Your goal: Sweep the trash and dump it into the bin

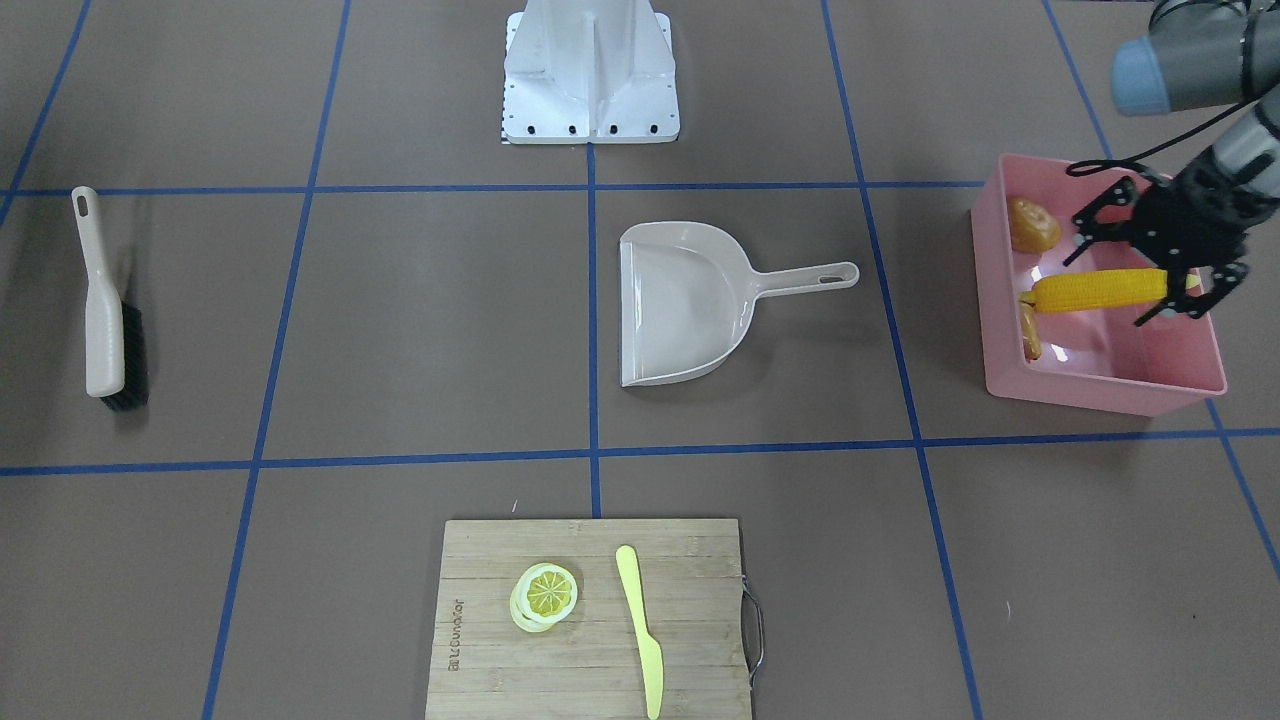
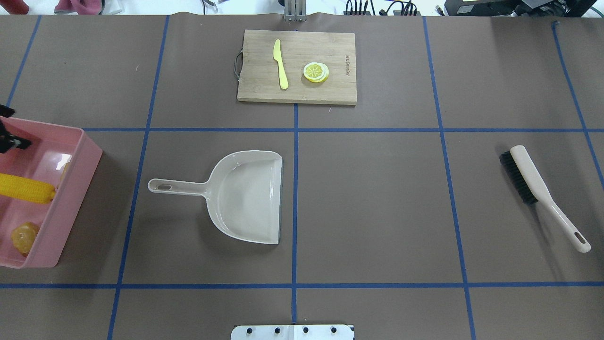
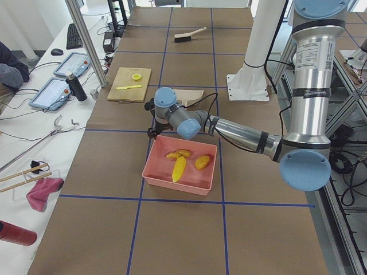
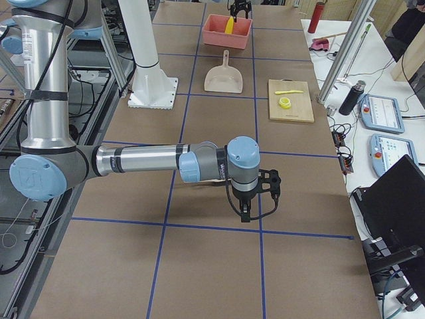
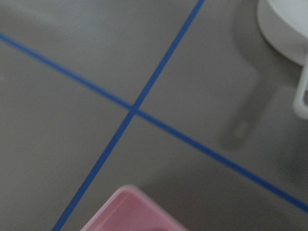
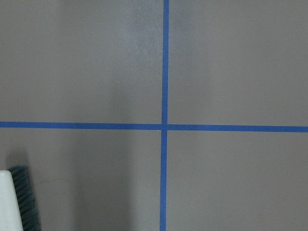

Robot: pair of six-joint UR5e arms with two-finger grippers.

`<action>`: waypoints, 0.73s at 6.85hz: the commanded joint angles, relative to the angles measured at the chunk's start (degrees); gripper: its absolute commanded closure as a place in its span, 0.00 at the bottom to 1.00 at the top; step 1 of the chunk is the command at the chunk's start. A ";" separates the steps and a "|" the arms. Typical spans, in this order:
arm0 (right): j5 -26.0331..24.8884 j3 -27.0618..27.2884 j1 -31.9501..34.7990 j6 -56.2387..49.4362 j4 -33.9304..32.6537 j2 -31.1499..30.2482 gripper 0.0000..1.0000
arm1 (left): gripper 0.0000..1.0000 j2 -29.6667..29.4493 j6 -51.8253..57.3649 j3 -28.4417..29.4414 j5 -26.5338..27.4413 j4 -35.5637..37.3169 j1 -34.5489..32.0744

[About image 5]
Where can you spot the beige plastic dustpan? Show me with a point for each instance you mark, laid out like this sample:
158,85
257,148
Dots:
284,24

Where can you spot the pink plastic bin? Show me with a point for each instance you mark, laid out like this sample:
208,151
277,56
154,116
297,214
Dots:
130,209

